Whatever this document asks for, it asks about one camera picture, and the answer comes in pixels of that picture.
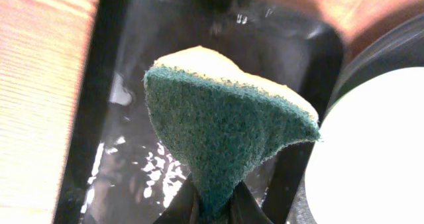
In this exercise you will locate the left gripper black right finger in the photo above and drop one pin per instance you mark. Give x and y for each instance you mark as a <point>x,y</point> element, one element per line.
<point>243,208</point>

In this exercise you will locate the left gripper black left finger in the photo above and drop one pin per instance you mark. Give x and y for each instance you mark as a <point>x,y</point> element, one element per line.
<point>184,208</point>

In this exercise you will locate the green yellow sponge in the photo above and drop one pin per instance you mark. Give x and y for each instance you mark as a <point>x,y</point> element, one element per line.
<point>221,121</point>

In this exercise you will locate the mint green plate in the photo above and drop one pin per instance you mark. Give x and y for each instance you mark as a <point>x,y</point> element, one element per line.
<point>368,165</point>

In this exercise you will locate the rectangular black tray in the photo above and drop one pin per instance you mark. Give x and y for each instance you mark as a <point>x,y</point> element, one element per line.
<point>118,170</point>

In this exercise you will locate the round black tray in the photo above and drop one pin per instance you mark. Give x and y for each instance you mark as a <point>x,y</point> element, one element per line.
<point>400,48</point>

